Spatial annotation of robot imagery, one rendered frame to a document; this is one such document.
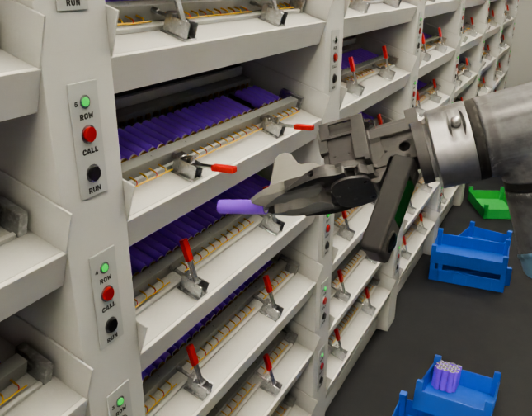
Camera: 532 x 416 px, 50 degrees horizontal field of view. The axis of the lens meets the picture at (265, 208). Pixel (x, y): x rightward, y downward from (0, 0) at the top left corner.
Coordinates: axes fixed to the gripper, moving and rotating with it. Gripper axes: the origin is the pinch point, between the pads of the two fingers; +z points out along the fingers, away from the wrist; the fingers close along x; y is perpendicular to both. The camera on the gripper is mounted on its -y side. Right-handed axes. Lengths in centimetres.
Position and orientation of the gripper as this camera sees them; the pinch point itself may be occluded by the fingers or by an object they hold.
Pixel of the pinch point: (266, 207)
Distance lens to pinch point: 69.8
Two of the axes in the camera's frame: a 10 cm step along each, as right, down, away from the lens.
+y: -0.8, -8.9, 4.6
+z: -9.3, 2.3, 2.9
